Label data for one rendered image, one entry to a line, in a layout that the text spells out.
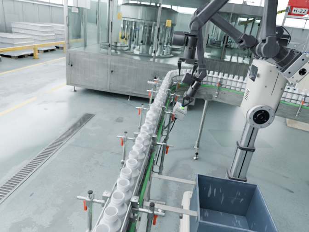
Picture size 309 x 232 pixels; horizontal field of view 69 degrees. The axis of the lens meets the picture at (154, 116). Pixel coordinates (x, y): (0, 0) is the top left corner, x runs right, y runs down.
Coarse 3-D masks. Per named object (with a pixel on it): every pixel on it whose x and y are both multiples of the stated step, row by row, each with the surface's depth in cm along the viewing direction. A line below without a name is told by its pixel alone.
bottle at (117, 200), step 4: (116, 192) 67; (120, 192) 67; (112, 196) 65; (116, 196) 68; (120, 196) 68; (124, 196) 66; (112, 200) 65; (116, 200) 64; (120, 200) 64; (124, 200) 66; (112, 204) 65; (116, 204) 65; (120, 204) 65; (124, 204) 67; (120, 208) 65; (124, 208) 66; (120, 212) 65; (124, 212) 66; (120, 216) 65; (124, 216) 67; (124, 228) 69
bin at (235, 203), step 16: (160, 176) 114; (208, 176) 116; (208, 192) 119; (224, 192) 118; (240, 192) 116; (256, 192) 113; (160, 208) 94; (176, 208) 95; (192, 208) 112; (208, 208) 123; (224, 208) 121; (240, 208) 120; (256, 208) 110; (192, 224) 104; (208, 224) 88; (224, 224) 115; (240, 224) 116; (256, 224) 107; (272, 224) 92
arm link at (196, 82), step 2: (194, 78) 148; (194, 80) 148; (196, 80) 148; (198, 80) 148; (192, 82) 150; (194, 82) 148; (196, 82) 147; (198, 82) 146; (200, 82) 148; (190, 84) 149; (192, 84) 149; (194, 84) 147; (196, 84) 147; (198, 84) 147; (200, 84) 148; (192, 86) 148; (194, 86) 148; (196, 86) 147; (198, 86) 148; (192, 88) 149; (194, 88) 148; (196, 88) 148; (198, 88) 149
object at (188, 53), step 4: (188, 48) 113; (192, 48) 112; (184, 52) 115; (188, 52) 113; (192, 52) 113; (180, 56) 119; (184, 56) 115; (188, 56) 114; (192, 56) 114; (184, 60) 115; (192, 60) 114; (196, 60) 114
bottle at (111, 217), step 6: (108, 210) 62; (114, 210) 62; (108, 216) 59; (114, 216) 59; (102, 222) 61; (108, 222) 59; (114, 222) 60; (120, 222) 62; (114, 228) 60; (120, 228) 62
